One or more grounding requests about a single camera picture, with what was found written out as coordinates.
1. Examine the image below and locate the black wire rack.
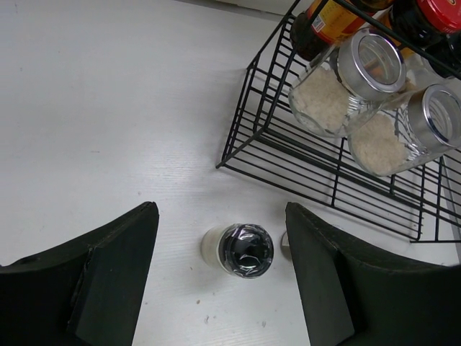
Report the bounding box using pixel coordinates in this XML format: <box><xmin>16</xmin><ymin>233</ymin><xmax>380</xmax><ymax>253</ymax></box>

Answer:
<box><xmin>219</xmin><ymin>1</ymin><xmax>460</xmax><ymax>244</ymax></box>

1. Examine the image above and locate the red lid sauce jar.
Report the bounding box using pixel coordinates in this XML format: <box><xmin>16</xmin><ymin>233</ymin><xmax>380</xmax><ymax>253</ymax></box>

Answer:
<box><xmin>377</xmin><ymin>0</ymin><xmax>460</xmax><ymax>49</ymax></box>
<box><xmin>290</xmin><ymin>1</ymin><xmax>365</xmax><ymax>61</ymax></box>

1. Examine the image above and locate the white lid spice jar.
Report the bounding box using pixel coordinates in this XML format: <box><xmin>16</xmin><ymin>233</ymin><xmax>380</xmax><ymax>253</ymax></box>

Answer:
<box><xmin>280</xmin><ymin>232</ymin><xmax>290</xmax><ymax>249</ymax></box>

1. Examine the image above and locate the clear glass jar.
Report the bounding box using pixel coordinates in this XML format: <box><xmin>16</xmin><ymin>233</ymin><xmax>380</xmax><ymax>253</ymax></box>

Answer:
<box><xmin>348</xmin><ymin>84</ymin><xmax>460</xmax><ymax>177</ymax></box>
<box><xmin>288</xmin><ymin>28</ymin><xmax>406</xmax><ymax>138</ymax></box>

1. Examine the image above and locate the clear glass jar front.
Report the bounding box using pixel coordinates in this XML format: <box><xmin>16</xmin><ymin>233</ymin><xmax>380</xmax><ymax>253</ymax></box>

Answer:
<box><xmin>348</xmin><ymin>84</ymin><xmax>460</xmax><ymax>177</ymax></box>

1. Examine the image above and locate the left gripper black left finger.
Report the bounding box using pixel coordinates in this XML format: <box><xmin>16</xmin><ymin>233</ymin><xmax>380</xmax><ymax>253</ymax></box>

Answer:
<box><xmin>1</xmin><ymin>202</ymin><xmax>159</xmax><ymax>345</ymax></box>

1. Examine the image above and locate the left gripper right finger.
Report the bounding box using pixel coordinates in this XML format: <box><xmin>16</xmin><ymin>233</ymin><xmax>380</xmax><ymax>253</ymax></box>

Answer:
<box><xmin>285</xmin><ymin>203</ymin><xmax>460</xmax><ymax>345</ymax></box>

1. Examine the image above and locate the black cap spice grinder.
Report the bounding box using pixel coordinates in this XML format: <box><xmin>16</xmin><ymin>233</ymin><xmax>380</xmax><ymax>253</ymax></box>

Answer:
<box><xmin>426</xmin><ymin>33</ymin><xmax>460</xmax><ymax>73</ymax></box>
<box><xmin>200</xmin><ymin>223</ymin><xmax>274</xmax><ymax>279</ymax></box>

